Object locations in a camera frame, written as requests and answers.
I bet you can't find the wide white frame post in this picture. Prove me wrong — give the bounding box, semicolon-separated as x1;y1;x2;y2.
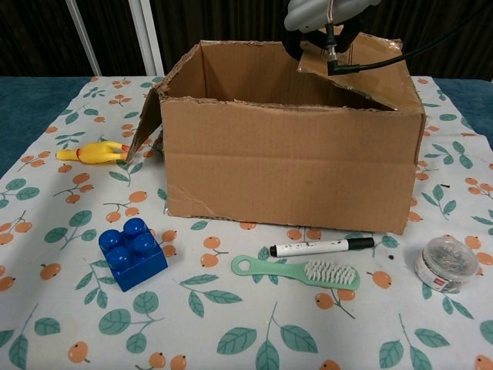
128;0;165;76

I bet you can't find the white marker with black cap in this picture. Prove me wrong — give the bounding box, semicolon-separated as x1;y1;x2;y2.
268;236;376;259

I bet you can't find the mint green plastic brush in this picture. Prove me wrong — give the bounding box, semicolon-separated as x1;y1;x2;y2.
230;254;362;291

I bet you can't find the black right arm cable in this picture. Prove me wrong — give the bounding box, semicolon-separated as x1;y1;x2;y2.
324;5;493;77

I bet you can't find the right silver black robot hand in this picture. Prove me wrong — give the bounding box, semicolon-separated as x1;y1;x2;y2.
283;0;383;61

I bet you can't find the thin white frame post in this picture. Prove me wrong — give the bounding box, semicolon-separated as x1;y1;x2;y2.
65;0;103;76

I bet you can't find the floral leaf print tablecloth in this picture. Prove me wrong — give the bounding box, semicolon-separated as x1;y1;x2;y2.
0;75;493;370

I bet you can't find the round clear pin container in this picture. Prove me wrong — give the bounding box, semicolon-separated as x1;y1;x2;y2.
414;234;480;294

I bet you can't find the blue plastic building block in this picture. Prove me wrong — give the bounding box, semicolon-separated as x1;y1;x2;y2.
97;217;169;293

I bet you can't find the yellow rubber chicken toy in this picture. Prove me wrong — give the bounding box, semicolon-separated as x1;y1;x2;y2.
55;140;130;165

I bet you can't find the brown cardboard box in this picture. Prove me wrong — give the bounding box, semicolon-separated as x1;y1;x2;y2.
126;32;428;236

